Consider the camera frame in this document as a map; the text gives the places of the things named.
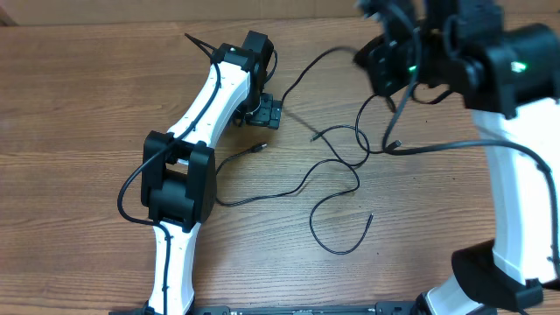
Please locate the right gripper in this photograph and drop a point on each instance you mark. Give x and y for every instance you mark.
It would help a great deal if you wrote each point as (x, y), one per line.
(376, 63)

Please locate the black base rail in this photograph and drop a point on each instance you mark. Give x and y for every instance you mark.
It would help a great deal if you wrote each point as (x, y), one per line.
(380, 308)

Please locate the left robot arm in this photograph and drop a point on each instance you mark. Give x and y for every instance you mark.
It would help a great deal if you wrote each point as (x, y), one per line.
(174, 189)

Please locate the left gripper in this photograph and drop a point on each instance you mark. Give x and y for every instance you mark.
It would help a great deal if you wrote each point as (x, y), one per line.
(269, 113)

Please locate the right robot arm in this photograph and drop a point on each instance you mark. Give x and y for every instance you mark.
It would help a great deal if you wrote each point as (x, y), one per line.
(509, 80)

